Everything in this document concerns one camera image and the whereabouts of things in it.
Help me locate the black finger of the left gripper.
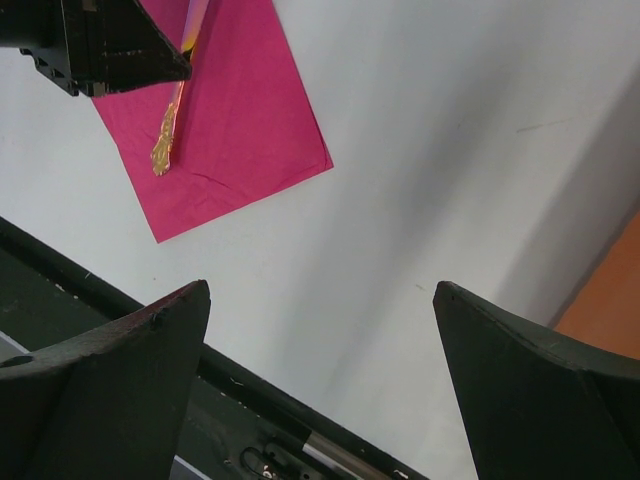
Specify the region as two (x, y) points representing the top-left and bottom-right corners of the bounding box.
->
(1, 0), (192, 97)

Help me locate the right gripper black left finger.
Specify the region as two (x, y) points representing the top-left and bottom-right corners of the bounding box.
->
(1, 280), (211, 479)

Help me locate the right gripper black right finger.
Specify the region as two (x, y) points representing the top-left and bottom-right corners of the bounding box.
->
(433, 281), (639, 479)

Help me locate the pink paper napkin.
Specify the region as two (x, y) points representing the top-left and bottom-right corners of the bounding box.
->
(94, 1), (333, 242)

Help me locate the orange plastic basin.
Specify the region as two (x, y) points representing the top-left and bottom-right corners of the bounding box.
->
(555, 217), (640, 359)

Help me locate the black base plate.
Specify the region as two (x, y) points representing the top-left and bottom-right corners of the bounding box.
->
(1, 222), (417, 479)

